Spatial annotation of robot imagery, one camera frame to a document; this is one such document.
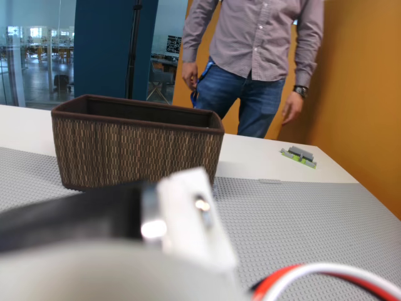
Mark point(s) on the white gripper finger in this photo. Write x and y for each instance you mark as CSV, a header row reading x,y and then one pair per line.
x,y
185,200

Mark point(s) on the person's left hand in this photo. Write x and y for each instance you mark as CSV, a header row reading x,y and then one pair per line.
x,y
294,108

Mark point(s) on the person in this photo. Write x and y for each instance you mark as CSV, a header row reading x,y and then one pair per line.
x,y
250,37

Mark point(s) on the grey chair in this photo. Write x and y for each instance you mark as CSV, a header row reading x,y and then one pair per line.
x,y
156,75

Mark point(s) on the person's right hand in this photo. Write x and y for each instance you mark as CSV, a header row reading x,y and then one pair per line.
x,y
189,75

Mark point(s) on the grey studded baseplate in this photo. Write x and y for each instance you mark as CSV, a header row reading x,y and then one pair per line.
x,y
329,235
244,219
28,175

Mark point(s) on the dark blue partition panel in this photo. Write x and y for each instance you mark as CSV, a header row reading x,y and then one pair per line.
x,y
100,47

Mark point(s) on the black white patterned sign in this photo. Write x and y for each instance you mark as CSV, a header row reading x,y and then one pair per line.
x,y
173,44

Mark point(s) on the black wristwatch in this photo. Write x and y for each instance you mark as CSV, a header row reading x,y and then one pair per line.
x,y
300,91

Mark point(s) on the green and grey brick assembly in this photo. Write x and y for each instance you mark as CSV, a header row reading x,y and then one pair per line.
x,y
300,155

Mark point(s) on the brown woven fabric bin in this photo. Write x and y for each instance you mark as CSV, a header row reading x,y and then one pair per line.
x,y
125,150

